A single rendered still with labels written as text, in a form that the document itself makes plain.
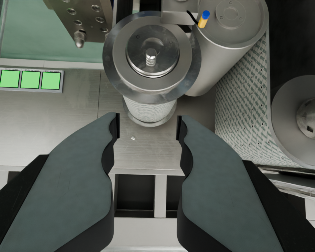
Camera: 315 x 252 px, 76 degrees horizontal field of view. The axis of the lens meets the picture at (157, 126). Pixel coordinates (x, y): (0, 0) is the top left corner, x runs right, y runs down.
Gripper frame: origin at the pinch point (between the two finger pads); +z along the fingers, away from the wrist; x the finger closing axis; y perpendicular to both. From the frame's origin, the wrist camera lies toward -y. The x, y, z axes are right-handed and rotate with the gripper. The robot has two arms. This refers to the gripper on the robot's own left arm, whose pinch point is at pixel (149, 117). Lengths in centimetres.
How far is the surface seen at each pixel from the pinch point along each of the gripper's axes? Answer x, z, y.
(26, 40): -158, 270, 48
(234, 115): 17.9, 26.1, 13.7
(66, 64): -124, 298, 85
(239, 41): 13.6, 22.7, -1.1
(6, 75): -43, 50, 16
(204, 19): 6.2, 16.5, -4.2
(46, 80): -31, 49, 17
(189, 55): 5.6, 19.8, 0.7
